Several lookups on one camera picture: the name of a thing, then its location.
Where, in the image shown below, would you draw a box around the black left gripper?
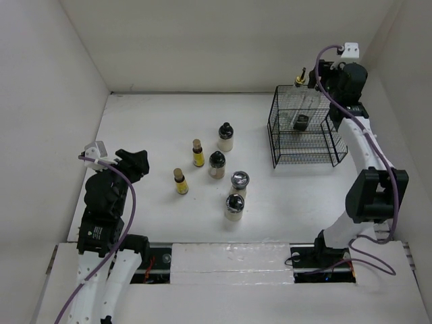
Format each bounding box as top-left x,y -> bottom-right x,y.
96,148 -> 148,213

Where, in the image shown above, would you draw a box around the glass bottle gold pourer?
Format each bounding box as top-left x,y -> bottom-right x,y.
285,67 -> 308,131

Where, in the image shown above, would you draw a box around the glass bottle dark contents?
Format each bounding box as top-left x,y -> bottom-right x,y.
293,88 -> 321,132

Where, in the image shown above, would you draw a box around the brown spice jar black lid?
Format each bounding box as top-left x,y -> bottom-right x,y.
209,151 -> 226,179

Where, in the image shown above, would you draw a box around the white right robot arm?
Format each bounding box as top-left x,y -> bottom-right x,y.
308,59 -> 409,268

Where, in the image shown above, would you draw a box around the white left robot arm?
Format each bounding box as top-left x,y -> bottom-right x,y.
61,146 -> 151,323

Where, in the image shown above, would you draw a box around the yellow label bottle near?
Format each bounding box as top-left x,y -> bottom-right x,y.
173,168 -> 188,194

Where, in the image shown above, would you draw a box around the yellow label bottle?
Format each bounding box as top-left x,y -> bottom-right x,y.
192,138 -> 205,167
173,168 -> 188,194

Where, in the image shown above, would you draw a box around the yellow label bottle far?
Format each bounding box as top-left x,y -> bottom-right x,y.
192,138 -> 205,167

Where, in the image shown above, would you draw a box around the white spice jar far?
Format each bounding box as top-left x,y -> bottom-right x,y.
217,122 -> 234,152

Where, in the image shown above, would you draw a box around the white spice jar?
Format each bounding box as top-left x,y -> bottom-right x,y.
217,122 -> 234,152
225,194 -> 245,221

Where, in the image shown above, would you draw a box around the spice jar foil lid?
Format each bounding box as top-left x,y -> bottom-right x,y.
229,171 -> 250,198

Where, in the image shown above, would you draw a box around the white spice jar near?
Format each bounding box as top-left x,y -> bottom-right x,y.
225,194 -> 245,221

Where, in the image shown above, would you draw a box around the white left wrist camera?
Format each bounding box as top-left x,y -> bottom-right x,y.
82,141 -> 108,171

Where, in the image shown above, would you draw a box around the black wire basket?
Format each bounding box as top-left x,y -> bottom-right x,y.
267,85 -> 348,167

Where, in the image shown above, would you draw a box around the metal base rail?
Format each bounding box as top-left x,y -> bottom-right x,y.
132,243 -> 355,286

